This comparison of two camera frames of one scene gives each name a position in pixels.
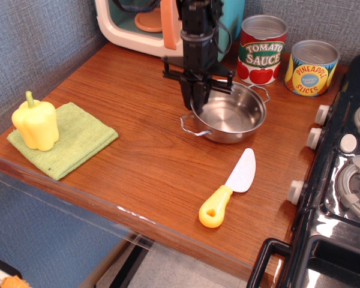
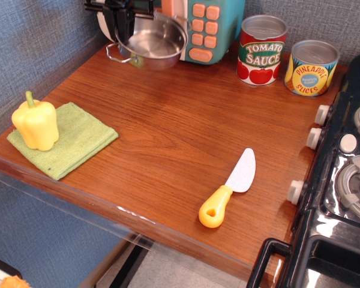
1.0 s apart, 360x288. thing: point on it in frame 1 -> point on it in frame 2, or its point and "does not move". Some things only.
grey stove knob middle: [313, 138] does not move
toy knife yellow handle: [212, 214] does not move
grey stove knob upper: [321, 114] does not move
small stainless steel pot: [232, 117] -> [158, 40]
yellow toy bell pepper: [36, 122] does not move
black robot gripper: [200, 60] -> [120, 14]
